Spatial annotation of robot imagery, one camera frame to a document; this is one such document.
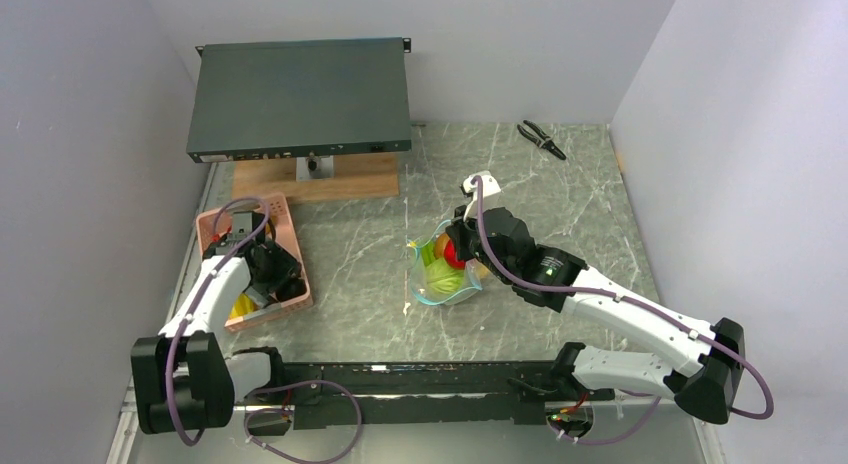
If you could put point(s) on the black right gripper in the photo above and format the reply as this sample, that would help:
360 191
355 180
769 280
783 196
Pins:
458 231

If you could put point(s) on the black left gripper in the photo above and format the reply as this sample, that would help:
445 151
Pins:
284 266

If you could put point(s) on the dark purple fruit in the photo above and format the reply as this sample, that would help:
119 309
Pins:
290 289

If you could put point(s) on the clear zip top bag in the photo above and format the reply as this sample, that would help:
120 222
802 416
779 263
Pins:
475 272

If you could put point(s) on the red apple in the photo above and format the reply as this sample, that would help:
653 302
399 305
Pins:
454 254

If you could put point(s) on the light green cabbage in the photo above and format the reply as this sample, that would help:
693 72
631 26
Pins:
441 281

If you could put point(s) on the green mango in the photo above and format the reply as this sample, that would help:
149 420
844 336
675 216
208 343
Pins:
431 252

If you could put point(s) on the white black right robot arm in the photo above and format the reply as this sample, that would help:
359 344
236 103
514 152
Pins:
696 364

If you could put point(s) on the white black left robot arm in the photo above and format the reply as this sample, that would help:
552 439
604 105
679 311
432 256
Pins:
189 343

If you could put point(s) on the yellow star fruit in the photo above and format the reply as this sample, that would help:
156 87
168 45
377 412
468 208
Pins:
243 306

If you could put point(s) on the pink plastic perforated basket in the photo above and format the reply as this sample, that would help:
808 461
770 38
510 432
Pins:
217 231

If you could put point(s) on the black pliers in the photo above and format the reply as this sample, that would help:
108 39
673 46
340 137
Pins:
539 138

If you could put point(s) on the wooden block stand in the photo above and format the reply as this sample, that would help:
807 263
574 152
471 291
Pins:
338 178

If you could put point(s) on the dark green rack server box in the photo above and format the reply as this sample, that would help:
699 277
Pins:
296 99

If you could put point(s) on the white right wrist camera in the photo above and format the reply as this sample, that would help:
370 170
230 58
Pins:
483 191

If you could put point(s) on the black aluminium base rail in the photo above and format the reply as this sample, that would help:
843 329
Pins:
319 395

